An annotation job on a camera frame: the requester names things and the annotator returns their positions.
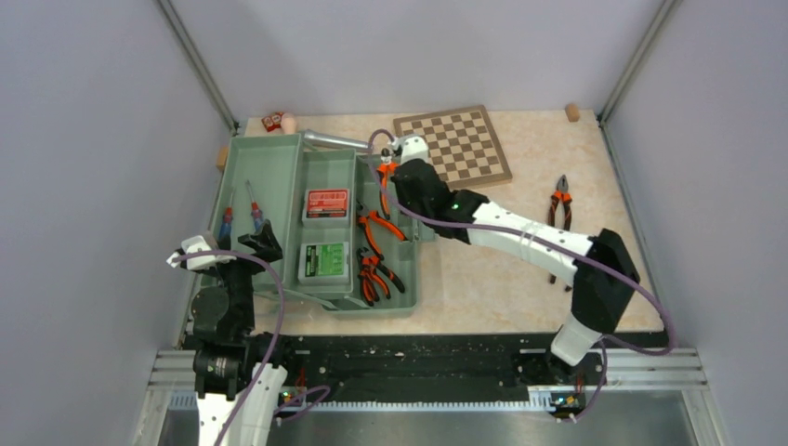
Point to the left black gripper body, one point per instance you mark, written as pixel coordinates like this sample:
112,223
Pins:
237,274

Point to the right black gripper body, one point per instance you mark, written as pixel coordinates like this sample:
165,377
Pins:
400,193

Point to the blue handled screwdriver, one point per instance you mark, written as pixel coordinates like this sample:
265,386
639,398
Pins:
256,212
227,218

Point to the orange diagonal cutters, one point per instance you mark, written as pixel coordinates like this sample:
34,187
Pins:
384,171

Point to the green screw bit box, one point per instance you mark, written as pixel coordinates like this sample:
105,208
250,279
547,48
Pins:
323,263

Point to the red tool card pack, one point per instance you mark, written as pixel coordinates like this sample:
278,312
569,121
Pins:
326,208

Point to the green plastic tool box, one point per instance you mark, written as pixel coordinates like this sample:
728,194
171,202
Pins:
281,169

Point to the small orange pliers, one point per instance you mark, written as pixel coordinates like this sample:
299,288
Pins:
366,257

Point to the orange handled pliers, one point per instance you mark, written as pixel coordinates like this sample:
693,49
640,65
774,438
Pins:
560,198

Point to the orange long nose pliers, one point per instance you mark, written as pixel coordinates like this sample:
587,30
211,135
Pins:
371,279

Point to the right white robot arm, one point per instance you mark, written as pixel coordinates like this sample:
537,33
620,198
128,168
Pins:
599,270

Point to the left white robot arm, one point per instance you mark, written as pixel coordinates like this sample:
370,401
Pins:
237,374

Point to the wooden chessboard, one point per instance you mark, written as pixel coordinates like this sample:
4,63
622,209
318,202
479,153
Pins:
462,145

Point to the wooden block at left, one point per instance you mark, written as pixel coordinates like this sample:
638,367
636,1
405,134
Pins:
222,159

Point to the small red printed box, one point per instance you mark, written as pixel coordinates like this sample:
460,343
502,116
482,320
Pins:
272,122

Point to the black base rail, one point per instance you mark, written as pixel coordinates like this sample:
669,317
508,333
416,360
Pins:
424,368

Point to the wooden handle hammer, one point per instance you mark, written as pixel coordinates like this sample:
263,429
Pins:
288,125

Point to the aluminium frame post left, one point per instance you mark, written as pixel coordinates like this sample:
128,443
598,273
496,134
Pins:
197,63

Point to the aluminium frame post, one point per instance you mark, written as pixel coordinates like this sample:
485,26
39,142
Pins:
197,63
646,44

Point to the aluminium frame post right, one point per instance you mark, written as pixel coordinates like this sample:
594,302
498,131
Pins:
646,44

